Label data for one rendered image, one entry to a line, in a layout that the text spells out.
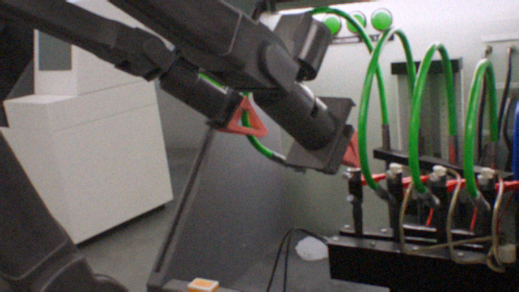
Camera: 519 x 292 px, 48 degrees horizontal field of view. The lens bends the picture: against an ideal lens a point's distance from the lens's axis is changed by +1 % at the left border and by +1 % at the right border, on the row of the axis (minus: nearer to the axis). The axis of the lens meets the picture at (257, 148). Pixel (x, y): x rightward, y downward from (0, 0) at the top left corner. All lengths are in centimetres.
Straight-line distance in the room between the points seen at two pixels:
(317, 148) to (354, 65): 69
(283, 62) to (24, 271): 33
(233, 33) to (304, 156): 22
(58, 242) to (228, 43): 25
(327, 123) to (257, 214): 75
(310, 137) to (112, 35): 41
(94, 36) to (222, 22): 43
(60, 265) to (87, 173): 347
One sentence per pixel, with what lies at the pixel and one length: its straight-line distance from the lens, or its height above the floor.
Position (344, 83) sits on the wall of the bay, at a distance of 142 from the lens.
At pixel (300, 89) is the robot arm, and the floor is 136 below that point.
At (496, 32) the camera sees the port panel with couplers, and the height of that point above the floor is 133.
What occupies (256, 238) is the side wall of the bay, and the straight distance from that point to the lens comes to 145.
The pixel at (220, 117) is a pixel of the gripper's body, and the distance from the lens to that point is 99.
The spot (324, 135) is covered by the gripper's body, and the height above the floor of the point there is 129.
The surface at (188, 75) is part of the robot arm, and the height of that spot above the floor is 135.
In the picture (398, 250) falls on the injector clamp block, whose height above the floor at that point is 98.
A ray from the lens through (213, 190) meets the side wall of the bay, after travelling 127.
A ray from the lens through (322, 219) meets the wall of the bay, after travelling 155.
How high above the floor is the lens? 147
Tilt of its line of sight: 15 degrees down
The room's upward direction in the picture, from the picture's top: 7 degrees counter-clockwise
